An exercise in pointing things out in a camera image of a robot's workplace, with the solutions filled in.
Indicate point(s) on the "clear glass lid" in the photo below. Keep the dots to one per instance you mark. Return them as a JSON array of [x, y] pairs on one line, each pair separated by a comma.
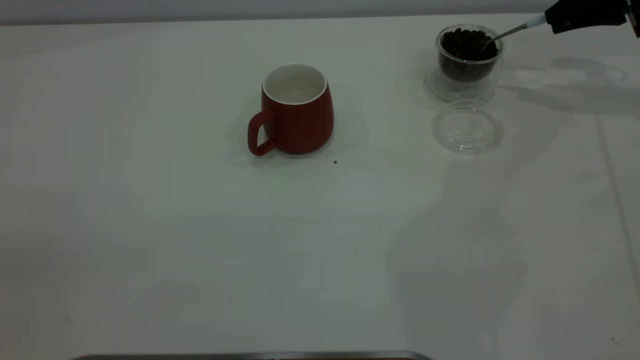
[[467, 135]]

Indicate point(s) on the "red ceramic mug white inside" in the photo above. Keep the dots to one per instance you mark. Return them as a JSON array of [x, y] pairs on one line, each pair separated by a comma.
[[300, 125]]

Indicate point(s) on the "dark coffee beans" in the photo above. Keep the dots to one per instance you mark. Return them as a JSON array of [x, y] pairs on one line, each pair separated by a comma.
[[462, 55]]

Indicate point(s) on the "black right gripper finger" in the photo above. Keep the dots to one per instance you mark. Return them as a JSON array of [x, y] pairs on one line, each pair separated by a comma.
[[585, 7], [585, 24]]

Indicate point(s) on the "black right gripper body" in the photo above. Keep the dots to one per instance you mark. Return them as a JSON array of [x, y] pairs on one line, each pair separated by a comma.
[[634, 12]]

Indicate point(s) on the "clear glass jar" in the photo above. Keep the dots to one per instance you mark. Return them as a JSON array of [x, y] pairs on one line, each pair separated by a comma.
[[465, 90]]

